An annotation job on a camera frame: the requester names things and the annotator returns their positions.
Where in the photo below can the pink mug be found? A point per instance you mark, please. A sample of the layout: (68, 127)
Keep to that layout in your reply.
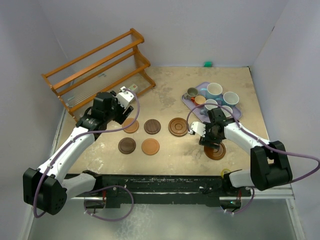
(227, 111)

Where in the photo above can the yellow tape roll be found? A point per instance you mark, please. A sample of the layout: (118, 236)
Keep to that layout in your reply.
(224, 172)

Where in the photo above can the lavender tray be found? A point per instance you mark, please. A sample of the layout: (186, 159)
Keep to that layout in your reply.
(236, 112)

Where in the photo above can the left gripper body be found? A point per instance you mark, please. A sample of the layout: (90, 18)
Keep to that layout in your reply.
(118, 112)

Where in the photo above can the teal patterned mug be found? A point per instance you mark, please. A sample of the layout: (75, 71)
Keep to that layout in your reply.
(230, 99)

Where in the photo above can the ringed brown coaster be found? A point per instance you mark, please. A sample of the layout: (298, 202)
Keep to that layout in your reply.
(215, 151)
(178, 127)

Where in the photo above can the small grey green cup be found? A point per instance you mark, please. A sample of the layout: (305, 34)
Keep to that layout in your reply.
(191, 93)

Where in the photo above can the dark walnut coaster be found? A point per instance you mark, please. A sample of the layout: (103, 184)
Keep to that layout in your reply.
(152, 126)
(127, 145)

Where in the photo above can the green staples box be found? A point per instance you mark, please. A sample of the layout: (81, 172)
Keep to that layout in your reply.
(134, 88)

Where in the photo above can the green object by wall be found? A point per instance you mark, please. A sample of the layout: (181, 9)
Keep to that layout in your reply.
(208, 64)

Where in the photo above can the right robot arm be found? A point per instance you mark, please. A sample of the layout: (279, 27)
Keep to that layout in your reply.
(269, 165)

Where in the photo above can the blue mug on tray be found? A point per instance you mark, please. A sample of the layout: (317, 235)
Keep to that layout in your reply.
(208, 105)

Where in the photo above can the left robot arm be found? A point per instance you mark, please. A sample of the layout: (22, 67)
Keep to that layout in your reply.
(46, 188)

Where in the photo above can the orange wooden three-tier shelf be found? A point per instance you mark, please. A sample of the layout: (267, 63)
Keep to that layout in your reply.
(76, 82)

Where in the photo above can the light wooden coaster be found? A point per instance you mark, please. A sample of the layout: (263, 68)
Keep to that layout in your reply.
(130, 127)
(150, 146)

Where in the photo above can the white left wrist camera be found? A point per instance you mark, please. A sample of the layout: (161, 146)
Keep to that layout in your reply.
(124, 97)

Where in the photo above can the large light blue mug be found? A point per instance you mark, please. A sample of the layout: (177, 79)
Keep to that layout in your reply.
(213, 91)

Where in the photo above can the orange cup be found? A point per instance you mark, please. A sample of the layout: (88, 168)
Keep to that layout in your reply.
(198, 100)

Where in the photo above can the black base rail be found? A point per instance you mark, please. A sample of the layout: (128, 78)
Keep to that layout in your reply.
(208, 190)

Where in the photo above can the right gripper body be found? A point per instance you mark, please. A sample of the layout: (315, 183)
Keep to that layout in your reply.
(210, 136)

